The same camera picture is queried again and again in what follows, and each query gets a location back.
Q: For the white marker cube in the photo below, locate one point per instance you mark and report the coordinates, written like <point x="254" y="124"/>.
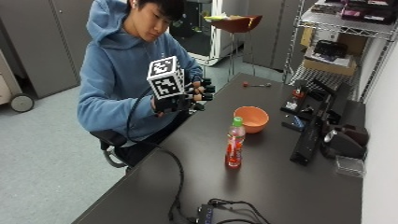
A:
<point x="165" y="77"/>

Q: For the orange bowl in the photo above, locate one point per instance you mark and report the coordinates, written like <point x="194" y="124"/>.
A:
<point x="250" y="119"/>

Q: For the white glass door cabinet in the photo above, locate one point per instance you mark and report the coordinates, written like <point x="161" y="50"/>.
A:
<point x="202" y="34"/>

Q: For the red bottle with green cap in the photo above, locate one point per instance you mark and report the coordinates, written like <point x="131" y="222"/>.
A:
<point x="234" y="146"/>

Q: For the brown bar stool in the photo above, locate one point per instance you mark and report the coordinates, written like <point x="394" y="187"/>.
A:
<point x="236" y="25"/>

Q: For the person in blue hoodie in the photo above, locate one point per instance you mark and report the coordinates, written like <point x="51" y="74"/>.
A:
<point x="116" y="68"/>

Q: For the black tray with small parts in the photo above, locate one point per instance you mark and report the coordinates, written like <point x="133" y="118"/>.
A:
<point x="294" y="101"/>

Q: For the yellow item on stool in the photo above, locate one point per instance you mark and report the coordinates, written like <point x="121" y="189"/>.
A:
<point x="217" y="17"/>

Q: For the small blue black gadget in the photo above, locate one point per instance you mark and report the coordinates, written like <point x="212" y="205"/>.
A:
<point x="294" y="123"/>

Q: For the grey cabinet with doors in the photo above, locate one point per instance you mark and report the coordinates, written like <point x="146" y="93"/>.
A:
<point x="269" y="31"/>

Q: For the black office chair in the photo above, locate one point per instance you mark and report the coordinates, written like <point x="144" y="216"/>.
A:
<point x="108" y="138"/>

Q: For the long black device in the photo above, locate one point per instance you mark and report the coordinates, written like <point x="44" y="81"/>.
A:
<point x="309" y="137"/>

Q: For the cardboard box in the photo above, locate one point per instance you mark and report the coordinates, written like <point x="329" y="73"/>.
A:
<point x="329" y="66"/>

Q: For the black case on shelf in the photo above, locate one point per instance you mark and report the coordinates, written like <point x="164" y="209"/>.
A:
<point x="330" y="49"/>

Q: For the black rounded device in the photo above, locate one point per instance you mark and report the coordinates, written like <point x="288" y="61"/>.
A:
<point x="343" y="143"/>

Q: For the black hub box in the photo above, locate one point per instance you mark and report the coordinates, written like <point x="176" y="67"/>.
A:
<point x="205" y="214"/>

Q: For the grey tall cabinet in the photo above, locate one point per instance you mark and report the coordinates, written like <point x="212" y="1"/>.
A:
<point x="45" y="40"/>

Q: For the clear plastic box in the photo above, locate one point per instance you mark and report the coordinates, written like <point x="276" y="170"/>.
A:
<point x="350" y="166"/>

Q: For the grey wheeled cart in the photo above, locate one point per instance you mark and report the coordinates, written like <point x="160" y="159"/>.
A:
<point x="19" y="101"/>

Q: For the dark boxes on shelf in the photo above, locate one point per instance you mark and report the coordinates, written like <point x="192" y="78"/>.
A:
<point x="361" y="9"/>

